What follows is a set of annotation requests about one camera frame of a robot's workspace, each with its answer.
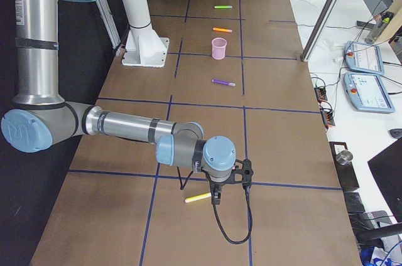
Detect yellow highlighter pen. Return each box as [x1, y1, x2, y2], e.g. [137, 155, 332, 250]
[185, 193, 211, 203]

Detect black computer mouse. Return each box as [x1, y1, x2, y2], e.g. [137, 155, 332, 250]
[388, 128, 402, 139]

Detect green highlighter pen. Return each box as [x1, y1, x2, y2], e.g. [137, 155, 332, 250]
[214, 5, 233, 9]

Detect blue teach pendant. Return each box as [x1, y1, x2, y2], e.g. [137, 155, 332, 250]
[344, 41, 384, 75]
[343, 72, 395, 114]

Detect lower blue teach pendant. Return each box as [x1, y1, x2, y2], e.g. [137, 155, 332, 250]
[343, 72, 395, 114]

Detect orange black connector block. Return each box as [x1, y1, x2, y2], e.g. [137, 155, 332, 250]
[314, 86, 327, 102]

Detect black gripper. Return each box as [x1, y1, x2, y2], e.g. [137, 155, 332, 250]
[209, 181, 222, 205]

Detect aluminium frame post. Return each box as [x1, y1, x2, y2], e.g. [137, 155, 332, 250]
[300, 0, 338, 62]

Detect upper blue teach pendant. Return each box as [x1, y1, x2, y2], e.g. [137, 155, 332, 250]
[344, 41, 384, 75]

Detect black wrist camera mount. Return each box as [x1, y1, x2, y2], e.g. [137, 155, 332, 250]
[224, 159, 254, 190]

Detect orange highlighter pen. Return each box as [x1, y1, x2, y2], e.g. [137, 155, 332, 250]
[212, 27, 232, 33]

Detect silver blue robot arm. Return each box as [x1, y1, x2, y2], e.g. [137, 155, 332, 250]
[1, 0, 236, 204]

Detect silver metal cylinder weight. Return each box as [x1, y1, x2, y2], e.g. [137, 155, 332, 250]
[335, 150, 353, 166]

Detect purple highlighter pen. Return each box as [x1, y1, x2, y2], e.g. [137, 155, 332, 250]
[212, 78, 236, 87]

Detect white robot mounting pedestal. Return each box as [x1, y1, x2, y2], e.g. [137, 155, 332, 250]
[122, 0, 170, 68]

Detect pink mesh pen holder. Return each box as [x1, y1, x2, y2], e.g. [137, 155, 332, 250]
[211, 38, 227, 60]

